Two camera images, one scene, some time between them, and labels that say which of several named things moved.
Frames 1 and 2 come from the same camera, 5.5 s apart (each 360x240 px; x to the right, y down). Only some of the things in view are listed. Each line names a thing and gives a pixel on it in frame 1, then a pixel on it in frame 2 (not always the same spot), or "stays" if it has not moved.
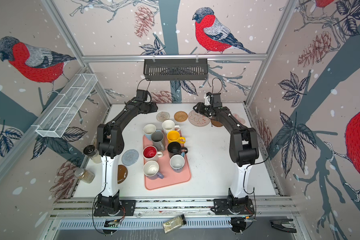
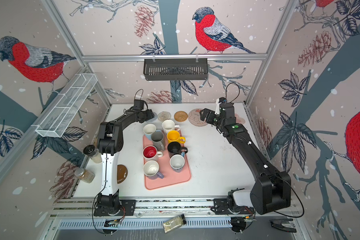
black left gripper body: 149,107 -> 146,116
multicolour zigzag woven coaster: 162,116 stays
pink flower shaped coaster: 241,120 stays
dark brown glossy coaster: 122,173 stays
